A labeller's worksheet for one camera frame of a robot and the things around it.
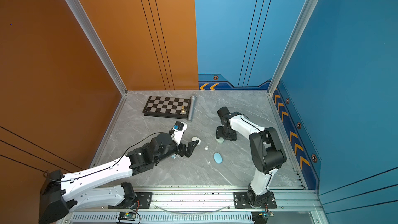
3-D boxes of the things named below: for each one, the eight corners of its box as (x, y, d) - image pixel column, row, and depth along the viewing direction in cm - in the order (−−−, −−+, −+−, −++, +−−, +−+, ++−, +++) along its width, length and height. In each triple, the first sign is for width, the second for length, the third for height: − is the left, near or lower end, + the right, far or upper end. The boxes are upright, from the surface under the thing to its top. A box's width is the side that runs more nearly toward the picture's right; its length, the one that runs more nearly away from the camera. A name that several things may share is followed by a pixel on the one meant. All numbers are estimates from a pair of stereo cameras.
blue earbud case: (213, 164, 87) (213, 162, 85) (213, 154, 91) (213, 152, 89) (222, 164, 87) (222, 162, 85) (221, 154, 91) (222, 152, 89)
